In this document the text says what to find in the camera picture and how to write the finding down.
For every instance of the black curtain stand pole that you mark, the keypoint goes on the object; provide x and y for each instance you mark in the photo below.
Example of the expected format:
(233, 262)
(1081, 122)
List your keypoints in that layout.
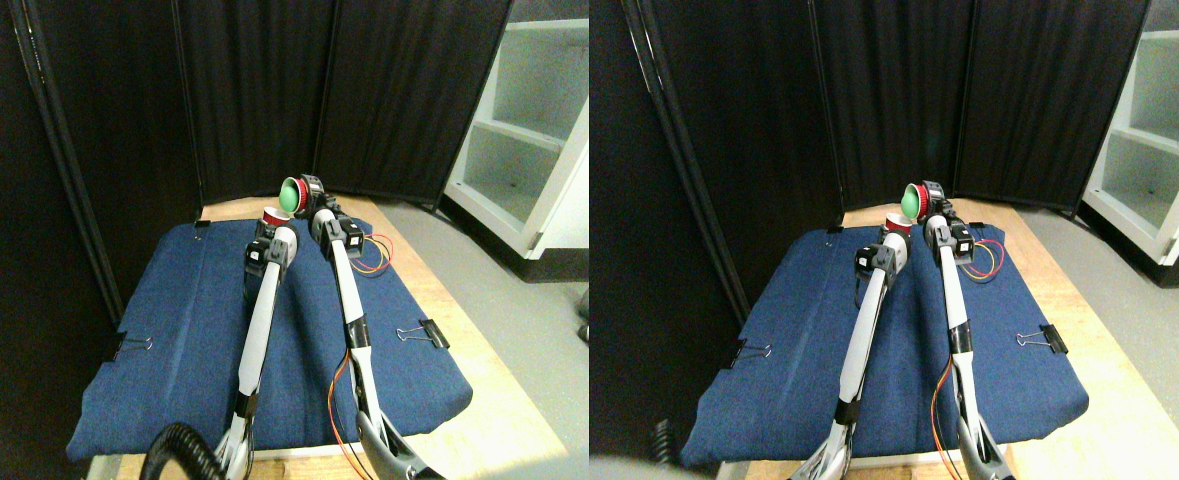
(686, 150)
(65, 150)

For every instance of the dark blue cloth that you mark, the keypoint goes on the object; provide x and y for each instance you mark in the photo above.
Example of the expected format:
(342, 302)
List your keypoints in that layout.
(169, 340)
(789, 350)

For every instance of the green ball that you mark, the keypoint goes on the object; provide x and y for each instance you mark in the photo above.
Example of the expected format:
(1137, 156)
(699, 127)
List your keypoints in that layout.
(293, 196)
(913, 202)

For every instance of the red cup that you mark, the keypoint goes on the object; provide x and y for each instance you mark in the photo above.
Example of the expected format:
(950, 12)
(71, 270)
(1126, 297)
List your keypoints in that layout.
(895, 226)
(926, 198)
(306, 192)
(273, 219)

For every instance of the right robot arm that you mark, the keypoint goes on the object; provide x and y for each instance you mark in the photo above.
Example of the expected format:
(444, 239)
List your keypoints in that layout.
(351, 320)
(959, 330)

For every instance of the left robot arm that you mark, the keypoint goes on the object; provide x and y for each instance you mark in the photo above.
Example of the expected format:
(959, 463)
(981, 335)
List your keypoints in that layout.
(257, 340)
(864, 350)

